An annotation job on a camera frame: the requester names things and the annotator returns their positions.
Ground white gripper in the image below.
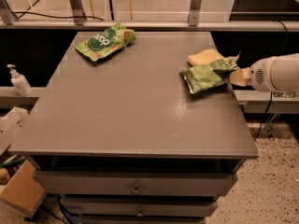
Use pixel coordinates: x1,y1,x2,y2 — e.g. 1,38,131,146
229,56,277,92

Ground green jalapeno kettle chip bag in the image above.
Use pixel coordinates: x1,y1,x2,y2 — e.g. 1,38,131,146
180,54,240,94

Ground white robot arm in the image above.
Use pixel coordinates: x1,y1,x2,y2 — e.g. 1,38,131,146
229,53,299,92

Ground yellow sponge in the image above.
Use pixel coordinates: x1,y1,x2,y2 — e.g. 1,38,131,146
187,49,223,66

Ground green round-logo snack bag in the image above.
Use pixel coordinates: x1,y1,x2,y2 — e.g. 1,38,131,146
76,22,136,62

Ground grey drawer cabinet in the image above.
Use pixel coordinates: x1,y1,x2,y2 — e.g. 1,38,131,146
10,32,258,224

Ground top grey drawer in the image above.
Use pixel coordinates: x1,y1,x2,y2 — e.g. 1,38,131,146
33,171,237,196

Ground grey drawer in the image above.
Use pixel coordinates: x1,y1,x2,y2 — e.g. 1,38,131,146
62,198,218,217
33,171,237,196

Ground middle grey drawer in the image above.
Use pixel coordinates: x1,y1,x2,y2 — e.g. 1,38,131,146
62,198,218,217

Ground white pump lotion bottle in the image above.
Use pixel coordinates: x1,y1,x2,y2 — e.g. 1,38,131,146
7,64,33,96

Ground white folded cardboard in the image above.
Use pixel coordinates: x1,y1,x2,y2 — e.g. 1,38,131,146
0,106,29,156

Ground cardboard box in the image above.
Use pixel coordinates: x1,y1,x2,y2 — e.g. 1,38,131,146
0,155,47,218

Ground metal railing frame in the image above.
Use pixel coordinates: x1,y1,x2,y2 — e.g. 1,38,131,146
0,0,299,32

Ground black cable on floor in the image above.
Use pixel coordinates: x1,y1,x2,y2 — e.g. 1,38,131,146
12,10,105,21

